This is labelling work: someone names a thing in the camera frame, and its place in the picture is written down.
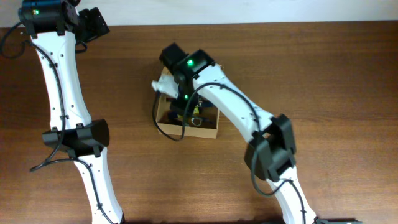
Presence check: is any yellow highlighter with dark cap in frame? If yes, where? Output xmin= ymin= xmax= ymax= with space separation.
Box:
xmin=167 ymin=106 xmax=200 ymax=121

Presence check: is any yellow tape roll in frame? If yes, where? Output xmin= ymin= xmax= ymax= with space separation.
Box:
xmin=191 ymin=117 xmax=203 ymax=127

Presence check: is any brown cardboard box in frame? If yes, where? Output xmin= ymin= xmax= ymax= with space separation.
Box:
xmin=155 ymin=63 xmax=224 ymax=139

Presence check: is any blue whiteboard marker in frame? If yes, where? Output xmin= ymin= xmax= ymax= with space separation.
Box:
xmin=198 ymin=100 xmax=213 ymax=108

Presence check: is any black ballpoint pen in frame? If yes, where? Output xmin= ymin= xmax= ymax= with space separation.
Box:
xmin=190 ymin=116 xmax=214 ymax=126

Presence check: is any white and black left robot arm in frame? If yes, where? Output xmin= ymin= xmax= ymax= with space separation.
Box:
xmin=18 ymin=0 xmax=125 ymax=223

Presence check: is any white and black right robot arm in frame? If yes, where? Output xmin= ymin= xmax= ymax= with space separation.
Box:
xmin=159 ymin=43 xmax=317 ymax=224

